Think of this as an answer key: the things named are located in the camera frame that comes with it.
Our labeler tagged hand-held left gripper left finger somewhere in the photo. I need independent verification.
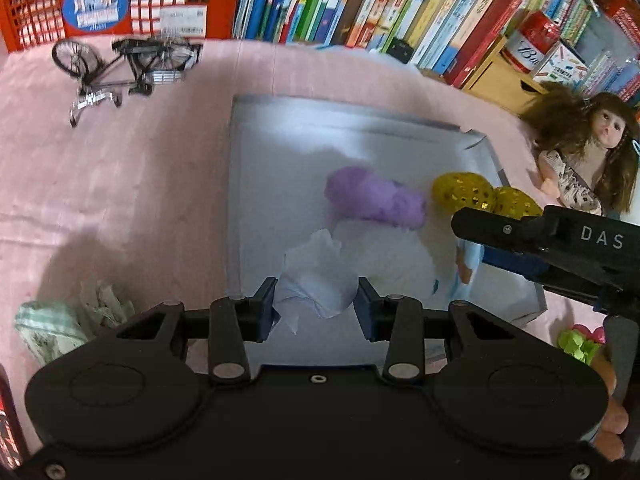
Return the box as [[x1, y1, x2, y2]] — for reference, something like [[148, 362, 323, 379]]
[[100, 276, 280, 386]]

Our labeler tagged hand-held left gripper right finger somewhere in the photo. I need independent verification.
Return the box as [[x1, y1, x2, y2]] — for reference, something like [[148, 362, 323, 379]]
[[356, 277, 546, 386]]

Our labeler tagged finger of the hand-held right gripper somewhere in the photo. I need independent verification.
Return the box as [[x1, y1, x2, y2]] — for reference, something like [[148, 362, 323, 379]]
[[481, 249, 549, 279], [450, 206, 551, 259]]

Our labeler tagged white tissue paper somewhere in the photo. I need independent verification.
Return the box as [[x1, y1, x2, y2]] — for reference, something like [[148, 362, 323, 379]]
[[275, 229, 360, 336]]

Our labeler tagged purple plush toy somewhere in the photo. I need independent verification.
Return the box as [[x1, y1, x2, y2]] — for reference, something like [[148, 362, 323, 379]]
[[325, 165, 429, 231]]

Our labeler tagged white cardboard box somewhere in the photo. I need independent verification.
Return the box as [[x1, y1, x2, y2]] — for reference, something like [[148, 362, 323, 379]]
[[227, 94, 549, 362]]

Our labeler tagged person's right hand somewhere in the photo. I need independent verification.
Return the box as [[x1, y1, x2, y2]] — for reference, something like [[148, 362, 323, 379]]
[[592, 355, 629, 462]]

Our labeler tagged small picture card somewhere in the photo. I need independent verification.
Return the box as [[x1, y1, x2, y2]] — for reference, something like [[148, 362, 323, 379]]
[[451, 242, 482, 302]]

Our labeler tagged pink scrunchie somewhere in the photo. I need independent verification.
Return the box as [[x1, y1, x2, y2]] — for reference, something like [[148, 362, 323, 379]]
[[571, 324, 607, 344]]

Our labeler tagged green and pink toy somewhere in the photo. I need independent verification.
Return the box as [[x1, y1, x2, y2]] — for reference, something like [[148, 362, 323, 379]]
[[557, 327, 609, 364]]

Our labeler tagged brown haired doll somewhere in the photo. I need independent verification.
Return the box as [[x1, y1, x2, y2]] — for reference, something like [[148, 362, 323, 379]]
[[521, 82, 640, 219]]

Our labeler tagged wooden drawer box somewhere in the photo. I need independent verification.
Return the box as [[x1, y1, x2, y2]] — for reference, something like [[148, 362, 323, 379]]
[[462, 35, 552, 114]]

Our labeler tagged crumpled printed paper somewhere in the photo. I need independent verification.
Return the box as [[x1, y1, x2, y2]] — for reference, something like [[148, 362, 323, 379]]
[[79, 279, 137, 337]]

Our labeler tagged white printed carton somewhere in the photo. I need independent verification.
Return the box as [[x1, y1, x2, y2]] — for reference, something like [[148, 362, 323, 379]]
[[531, 41, 592, 84]]

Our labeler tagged pink tablecloth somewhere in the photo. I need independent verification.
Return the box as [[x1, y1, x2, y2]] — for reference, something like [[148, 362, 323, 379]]
[[0, 35, 640, 461]]

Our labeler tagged red drink can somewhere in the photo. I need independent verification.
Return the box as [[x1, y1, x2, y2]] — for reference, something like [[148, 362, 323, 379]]
[[502, 12, 564, 74]]

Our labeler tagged green checkered cloth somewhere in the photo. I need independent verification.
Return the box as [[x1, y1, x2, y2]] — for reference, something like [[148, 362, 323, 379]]
[[14, 300, 90, 367]]

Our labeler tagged row of small paperback books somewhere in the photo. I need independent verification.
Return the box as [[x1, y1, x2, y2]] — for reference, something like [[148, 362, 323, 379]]
[[542, 0, 640, 106]]

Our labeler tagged row of tall picture books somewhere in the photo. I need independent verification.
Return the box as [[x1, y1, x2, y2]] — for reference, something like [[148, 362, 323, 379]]
[[234, 0, 532, 88]]

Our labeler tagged black toy bicycle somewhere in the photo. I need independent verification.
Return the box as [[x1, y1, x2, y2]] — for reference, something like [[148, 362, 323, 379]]
[[51, 35, 204, 129]]

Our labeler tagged red plastic basket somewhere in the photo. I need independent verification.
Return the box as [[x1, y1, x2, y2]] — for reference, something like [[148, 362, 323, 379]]
[[0, 0, 244, 54]]

